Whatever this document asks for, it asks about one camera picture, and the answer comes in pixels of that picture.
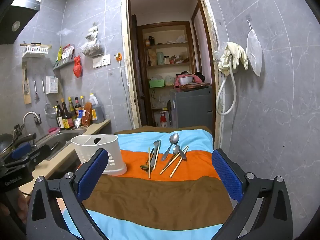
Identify hanging metal strainer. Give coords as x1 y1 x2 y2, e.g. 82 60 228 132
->
41 79 57 119

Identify black range hood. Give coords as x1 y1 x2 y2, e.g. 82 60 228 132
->
0 0 42 45

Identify striped blanket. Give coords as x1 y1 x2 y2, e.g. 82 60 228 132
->
56 125 240 240

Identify beige kitchen counter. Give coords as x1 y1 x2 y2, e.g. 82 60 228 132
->
15 119 111 195

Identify tall dark sauce bottle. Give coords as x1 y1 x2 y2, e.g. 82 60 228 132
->
61 98 72 130

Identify white plastic wall basket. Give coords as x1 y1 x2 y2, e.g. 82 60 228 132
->
22 44 48 58

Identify wooden cutting board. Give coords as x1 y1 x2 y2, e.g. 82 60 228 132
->
182 82 212 89

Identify wooden knife holder board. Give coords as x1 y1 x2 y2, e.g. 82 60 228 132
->
21 61 32 105

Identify broad-handled metal utensil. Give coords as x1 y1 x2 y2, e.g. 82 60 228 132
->
146 140 162 172

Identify white wall box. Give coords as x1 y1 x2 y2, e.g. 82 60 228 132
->
46 76 59 94

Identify dark yellow chopstick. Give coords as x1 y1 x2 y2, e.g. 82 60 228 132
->
140 148 153 172

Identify person's left hand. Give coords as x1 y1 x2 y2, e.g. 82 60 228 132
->
16 189 28 224

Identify red cloth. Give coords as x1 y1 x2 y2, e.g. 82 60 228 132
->
174 74 200 88

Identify steel sink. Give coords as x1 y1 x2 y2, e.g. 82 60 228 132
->
30 129 87 161

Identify white plastic utensil holder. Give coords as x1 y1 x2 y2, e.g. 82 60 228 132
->
71 134 127 176

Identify grey appliance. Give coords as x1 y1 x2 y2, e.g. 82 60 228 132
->
169 85 216 129

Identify small metal spoon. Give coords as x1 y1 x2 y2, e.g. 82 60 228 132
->
172 145 187 161

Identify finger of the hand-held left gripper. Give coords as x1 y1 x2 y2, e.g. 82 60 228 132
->
24 144 52 168
9 142 32 161

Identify wooden door frame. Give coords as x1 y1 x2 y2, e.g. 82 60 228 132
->
121 0 224 150

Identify cream rubber gloves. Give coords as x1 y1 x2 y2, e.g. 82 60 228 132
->
218 42 249 77

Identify red plastic bag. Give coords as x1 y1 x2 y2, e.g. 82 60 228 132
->
73 55 83 78

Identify large metal spoon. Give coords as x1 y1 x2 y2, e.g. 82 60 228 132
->
161 132 180 162

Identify clear hanging plastic bag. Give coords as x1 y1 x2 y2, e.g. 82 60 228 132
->
80 22 104 57

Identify orange brown packet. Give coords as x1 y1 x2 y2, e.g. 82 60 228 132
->
81 102 93 128

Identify black wok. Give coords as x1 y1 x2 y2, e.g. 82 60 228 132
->
0 132 37 157

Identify white mesh bag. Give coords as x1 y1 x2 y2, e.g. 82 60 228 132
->
246 20 263 77

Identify grey wall shelf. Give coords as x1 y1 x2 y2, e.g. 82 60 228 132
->
52 55 75 70

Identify red white bottle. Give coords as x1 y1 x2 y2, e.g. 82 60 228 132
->
160 112 172 128

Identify red snack packet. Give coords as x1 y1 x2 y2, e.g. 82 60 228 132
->
62 44 75 59

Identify metal faucet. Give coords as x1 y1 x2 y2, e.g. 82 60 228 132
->
23 112 41 135

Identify large dark liquid jug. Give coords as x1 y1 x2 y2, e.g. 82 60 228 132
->
88 93 105 124

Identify dark pump sauce bottle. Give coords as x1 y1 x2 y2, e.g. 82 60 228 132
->
55 101 64 130

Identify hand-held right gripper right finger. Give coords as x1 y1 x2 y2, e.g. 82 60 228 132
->
212 148 293 240

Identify wooden shelf unit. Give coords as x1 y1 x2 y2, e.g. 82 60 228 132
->
137 21 198 128

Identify white hose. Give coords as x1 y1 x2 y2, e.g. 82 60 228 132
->
216 62 237 116

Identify blue white packet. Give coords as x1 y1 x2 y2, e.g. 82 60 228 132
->
74 110 84 128

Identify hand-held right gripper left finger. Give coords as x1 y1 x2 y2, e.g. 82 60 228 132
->
26 148 109 240

